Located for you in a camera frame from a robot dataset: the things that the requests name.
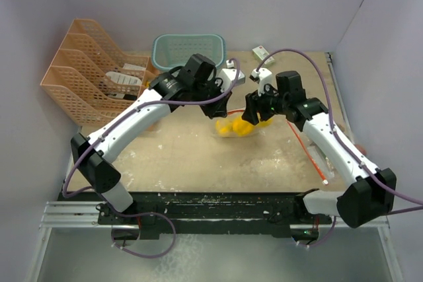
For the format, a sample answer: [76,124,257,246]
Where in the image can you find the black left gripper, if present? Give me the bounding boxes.
[190,78,232,120]

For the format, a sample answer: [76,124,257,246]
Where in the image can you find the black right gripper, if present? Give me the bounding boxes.
[242,83,289,125]

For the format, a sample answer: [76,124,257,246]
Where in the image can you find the yellow fake pear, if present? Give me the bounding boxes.
[257,118,273,129]

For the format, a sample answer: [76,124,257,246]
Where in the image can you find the yellow fake bell pepper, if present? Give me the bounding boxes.
[233,117,255,137]

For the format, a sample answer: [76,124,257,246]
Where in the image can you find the clear zip bag red seal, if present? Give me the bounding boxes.
[213,108,273,138]

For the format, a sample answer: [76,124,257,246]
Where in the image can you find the yellow fake lemon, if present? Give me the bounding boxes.
[215,120,233,137]

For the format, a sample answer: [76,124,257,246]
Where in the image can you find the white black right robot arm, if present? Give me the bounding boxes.
[242,68,397,229]

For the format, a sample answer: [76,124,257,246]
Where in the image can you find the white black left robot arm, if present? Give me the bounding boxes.
[71,53,241,224]

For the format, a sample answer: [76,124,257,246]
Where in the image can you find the brown fake potato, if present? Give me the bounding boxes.
[355,144,367,155]

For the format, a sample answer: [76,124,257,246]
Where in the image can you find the light blue plastic basket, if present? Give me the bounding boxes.
[151,34,227,72]

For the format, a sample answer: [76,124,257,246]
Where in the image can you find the small white green box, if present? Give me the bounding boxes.
[252,46,275,66]

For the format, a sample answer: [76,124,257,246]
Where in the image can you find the orange mesh file organizer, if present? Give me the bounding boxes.
[40,18,160,126]

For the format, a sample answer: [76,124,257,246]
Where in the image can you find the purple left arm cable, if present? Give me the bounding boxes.
[61,57,241,199]

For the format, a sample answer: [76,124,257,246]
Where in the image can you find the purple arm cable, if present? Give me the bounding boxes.
[61,57,241,199]
[256,48,423,215]

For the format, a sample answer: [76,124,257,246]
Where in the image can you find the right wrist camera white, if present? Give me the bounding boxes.
[249,68,273,96]

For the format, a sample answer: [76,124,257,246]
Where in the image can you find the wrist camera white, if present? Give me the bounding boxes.
[217,60,246,92]
[249,68,273,96]

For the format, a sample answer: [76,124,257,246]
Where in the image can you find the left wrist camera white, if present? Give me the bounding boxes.
[217,60,246,92]

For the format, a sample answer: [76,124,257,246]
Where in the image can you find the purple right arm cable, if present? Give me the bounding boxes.
[256,48,423,215]

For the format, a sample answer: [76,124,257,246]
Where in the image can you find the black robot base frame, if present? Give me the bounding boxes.
[72,192,332,240]

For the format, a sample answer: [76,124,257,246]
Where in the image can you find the aluminium rail frame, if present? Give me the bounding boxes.
[24,201,100,282]

